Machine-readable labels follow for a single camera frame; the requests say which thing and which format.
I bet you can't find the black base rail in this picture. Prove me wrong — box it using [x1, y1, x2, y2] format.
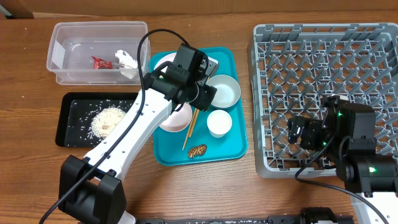
[77, 207, 355, 224]

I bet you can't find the rice pile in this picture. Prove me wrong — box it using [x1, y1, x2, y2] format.
[88, 108, 126, 139]

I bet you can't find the red snack wrapper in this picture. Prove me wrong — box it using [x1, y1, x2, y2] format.
[92, 56, 113, 70]

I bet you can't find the black tray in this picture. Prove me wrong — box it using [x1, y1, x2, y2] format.
[55, 92, 137, 147]

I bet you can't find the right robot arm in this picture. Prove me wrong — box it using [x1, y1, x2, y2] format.
[287, 95, 397, 223]

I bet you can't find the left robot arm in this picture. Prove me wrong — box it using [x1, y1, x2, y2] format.
[56, 44, 219, 223]

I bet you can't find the clear plastic bin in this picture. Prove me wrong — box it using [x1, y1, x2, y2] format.
[46, 21, 150, 85]

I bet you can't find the brown food scrap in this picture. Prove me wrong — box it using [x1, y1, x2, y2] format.
[187, 144, 207, 158]

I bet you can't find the grey dishwasher rack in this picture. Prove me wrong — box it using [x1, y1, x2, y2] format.
[248, 23, 397, 179]

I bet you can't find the white napkin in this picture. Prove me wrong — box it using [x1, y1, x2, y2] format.
[115, 50, 138, 80]

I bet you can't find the wooden chopstick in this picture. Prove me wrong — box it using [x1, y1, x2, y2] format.
[188, 109, 199, 138]
[182, 109, 199, 150]

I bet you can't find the white cup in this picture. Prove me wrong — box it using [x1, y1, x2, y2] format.
[206, 110, 233, 138]

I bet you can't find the teal plastic tray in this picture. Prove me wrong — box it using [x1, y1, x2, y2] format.
[149, 47, 248, 166]

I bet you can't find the pink bowl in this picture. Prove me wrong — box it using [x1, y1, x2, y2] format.
[160, 103, 193, 133]

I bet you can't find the grey-white bowl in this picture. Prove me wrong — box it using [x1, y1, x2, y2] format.
[206, 75, 241, 109]

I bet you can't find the large white plate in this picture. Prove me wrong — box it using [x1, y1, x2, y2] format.
[154, 52, 177, 70]

